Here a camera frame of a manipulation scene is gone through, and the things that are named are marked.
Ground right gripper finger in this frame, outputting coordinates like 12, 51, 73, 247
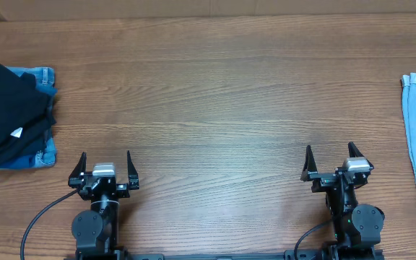
348, 142, 363, 157
300, 145, 319, 181

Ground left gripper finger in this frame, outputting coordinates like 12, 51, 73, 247
68, 152, 87, 188
126, 150, 139, 190

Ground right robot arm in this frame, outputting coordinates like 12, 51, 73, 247
293, 142, 385, 259

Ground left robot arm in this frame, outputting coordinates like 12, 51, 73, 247
68, 153, 139, 259

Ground folded blue jeans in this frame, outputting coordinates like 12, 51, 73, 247
0, 66, 57, 170

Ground folded black garment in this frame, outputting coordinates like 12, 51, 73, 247
0, 64, 56, 164

